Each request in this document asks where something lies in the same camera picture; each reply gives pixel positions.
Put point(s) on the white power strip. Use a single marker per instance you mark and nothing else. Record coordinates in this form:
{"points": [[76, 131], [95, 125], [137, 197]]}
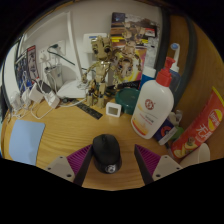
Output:
{"points": [[53, 99]]}

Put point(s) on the blue red small box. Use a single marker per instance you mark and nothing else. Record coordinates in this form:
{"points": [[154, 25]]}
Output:
{"points": [[166, 130]]}

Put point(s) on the white desk lamp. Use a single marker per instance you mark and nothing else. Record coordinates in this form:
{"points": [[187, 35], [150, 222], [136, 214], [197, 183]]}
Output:
{"points": [[71, 89]]}

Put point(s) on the large white charger block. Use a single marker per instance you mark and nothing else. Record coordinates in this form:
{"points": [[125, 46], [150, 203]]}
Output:
{"points": [[35, 93]]}

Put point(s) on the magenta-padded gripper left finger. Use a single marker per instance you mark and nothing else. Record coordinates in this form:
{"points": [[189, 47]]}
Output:
{"points": [[78, 160]]}

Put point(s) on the white pump bottle red cap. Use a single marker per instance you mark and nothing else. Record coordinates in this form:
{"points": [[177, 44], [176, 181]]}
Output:
{"points": [[151, 110]]}

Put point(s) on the dark grey metal frame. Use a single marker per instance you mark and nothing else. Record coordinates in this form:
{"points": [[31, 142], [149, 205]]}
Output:
{"points": [[191, 60]]}

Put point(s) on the red chips can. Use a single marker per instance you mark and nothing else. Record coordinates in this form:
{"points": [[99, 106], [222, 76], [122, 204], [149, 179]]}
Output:
{"points": [[200, 128]]}

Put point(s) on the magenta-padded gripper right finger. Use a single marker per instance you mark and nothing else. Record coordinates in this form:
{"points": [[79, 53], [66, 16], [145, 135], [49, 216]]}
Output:
{"points": [[150, 160]]}

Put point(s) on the white wall outlet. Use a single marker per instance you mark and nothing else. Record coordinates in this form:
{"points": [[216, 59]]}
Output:
{"points": [[60, 46], [44, 56]]}

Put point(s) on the black power adapter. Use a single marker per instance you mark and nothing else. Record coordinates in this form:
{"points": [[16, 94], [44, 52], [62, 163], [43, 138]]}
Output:
{"points": [[46, 86]]}

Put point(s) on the steel cup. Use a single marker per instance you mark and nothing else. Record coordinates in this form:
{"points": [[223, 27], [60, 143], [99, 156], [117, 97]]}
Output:
{"points": [[55, 77]]}

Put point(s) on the black computer mouse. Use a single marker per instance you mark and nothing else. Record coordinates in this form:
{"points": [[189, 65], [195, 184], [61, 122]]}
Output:
{"points": [[106, 153]]}

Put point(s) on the light blue mouse pad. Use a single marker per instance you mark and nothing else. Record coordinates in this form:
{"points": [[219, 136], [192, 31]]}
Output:
{"points": [[26, 140]]}

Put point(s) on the colourful poster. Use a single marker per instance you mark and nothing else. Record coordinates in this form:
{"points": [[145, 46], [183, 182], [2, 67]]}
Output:
{"points": [[146, 33]]}

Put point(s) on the blue bottle white cap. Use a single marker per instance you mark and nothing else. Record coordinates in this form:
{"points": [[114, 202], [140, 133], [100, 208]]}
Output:
{"points": [[146, 80]]}

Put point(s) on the white card blue stripe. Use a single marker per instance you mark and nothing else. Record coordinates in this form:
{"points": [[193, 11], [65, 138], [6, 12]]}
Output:
{"points": [[90, 38]]}

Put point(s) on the green round lid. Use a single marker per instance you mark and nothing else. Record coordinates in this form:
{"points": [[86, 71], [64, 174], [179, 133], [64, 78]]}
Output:
{"points": [[128, 100]]}

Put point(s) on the robot model kit box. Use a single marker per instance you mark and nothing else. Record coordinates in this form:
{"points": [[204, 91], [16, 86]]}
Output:
{"points": [[31, 63]]}

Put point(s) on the large brown tree figure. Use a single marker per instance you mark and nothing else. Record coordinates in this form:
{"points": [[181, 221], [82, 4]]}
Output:
{"points": [[100, 66]]}

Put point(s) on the blue spray bottle white nozzle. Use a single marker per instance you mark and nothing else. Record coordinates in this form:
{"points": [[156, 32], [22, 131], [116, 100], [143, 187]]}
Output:
{"points": [[175, 80]]}

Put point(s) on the black ruler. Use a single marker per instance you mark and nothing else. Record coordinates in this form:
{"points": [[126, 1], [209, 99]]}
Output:
{"points": [[89, 110]]}

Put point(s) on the small white square clock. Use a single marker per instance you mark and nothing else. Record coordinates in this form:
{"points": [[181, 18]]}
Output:
{"points": [[113, 109]]}

